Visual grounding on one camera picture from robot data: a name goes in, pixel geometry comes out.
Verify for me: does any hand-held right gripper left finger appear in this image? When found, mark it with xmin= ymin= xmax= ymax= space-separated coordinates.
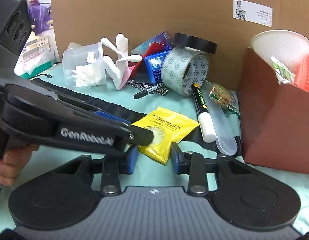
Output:
xmin=54 ymin=145 xmax=139 ymax=196

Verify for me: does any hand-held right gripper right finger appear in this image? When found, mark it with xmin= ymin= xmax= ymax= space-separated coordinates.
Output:
xmin=171 ymin=142 xmax=259 ymax=196

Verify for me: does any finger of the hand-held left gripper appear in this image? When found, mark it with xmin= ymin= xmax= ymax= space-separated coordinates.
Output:
xmin=48 ymin=91 xmax=132 ymax=126
xmin=125 ymin=124 xmax=155 ymax=147

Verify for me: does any yellow packet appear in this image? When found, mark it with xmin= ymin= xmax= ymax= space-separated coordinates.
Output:
xmin=131 ymin=106 xmax=199 ymax=165

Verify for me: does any brown cardboard box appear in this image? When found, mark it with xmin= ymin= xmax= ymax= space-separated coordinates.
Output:
xmin=237 ymin=46 xmax=309 ymax=175

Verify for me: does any white green packet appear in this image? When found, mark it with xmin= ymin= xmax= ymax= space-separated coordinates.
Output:
xmin=271 ymin=56 xmax=296 ymax=85

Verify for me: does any person's left hand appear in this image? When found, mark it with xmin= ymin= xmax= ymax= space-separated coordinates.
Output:
xmin=0 ymin=144 xmax=40 ymax=187

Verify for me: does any teal desk mat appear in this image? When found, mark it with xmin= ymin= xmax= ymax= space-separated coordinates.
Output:
xmin=0 ymin=62 xmax=309 ymax=230

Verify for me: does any pink plastic piece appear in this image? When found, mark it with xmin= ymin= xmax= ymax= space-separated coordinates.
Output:
xmin=119 ymin=66 xmax=135 ymax=90

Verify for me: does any black marker pen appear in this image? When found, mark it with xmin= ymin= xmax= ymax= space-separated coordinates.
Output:
xmin=133 ymin=82 xmax=165 ymax=99

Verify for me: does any white rubber glove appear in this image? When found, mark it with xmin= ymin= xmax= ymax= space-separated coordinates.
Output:
xmin=101 ymin=33 xmax=143 ymax=90

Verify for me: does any translucent plastic spatula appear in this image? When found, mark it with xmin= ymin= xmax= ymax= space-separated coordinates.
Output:
xmin=208 ymin=100 xmax=239 ymax=155

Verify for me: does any black white-capped chalk marker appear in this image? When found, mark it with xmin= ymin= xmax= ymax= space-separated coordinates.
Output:
xmin=191 ymin=82 xmax=217 ymax=143

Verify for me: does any clear plastic bag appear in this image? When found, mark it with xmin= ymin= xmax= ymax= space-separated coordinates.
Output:
xmin=14 ymin=47 xmax=60 ymax=79

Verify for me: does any clear plastic cup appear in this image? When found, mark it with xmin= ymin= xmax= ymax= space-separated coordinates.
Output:
xmin=62 ymin=42 xmax=107 ymax=88

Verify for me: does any blue plastic box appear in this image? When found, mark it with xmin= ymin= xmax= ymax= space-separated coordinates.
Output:
xmin=144 ymin=51 xmax=171 ymax=84

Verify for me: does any red plastic case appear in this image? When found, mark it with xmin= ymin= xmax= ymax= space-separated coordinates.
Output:
xmin=131 ymin=42 xmax=171 ymax=77

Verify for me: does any white plastic basket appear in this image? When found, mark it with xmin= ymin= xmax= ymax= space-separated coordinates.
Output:
xmin=27 ymin=36 xmax=51 ymax=54

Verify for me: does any snack bar packet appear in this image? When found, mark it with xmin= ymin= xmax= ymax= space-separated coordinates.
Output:
xmin=203 ymin=80 xmax=241 ymax=117

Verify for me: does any patterned tape roll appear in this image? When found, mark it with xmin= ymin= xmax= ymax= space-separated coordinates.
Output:
xmin=161 ymin=45 xmax=210 ymax=98

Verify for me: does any translucent plastic funnel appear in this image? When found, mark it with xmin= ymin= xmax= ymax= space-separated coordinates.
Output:
xmin=67 ymin=41 xmax=82 ymax=52

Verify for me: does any dark blue red box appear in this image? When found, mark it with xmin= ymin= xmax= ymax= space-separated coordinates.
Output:
xmin=131 ymin=31 xmax=175 ymax=55

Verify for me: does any purple plastic bag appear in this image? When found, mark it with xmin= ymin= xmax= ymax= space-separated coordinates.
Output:
xmin=28 ymin=0 xmax=53 ymax=37

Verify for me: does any black tape roll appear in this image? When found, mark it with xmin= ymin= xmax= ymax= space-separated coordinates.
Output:
xmin=174 ymin=32 xmax=218 ymax=55

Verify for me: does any large cardboard box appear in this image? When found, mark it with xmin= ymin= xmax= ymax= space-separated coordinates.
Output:
xmin=50 ymin=0 xmax=309 ymax=92

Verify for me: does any white paper bowl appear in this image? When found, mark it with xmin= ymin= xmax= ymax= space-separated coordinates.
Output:
xmin=250 ymin=29 xmax=309 ymax=77

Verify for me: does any white shipping label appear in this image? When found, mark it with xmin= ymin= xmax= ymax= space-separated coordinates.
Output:
xmin=233 ymin=0 xmax=273 ymax=28

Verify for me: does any black strap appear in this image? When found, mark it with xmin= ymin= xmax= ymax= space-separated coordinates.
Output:
xmin=31 ymin=77 xmax=242 ymax=155

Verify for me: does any metal bead chain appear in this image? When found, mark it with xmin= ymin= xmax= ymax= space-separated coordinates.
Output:
xmin=127 ymin=79 xmax=168 ymax=96

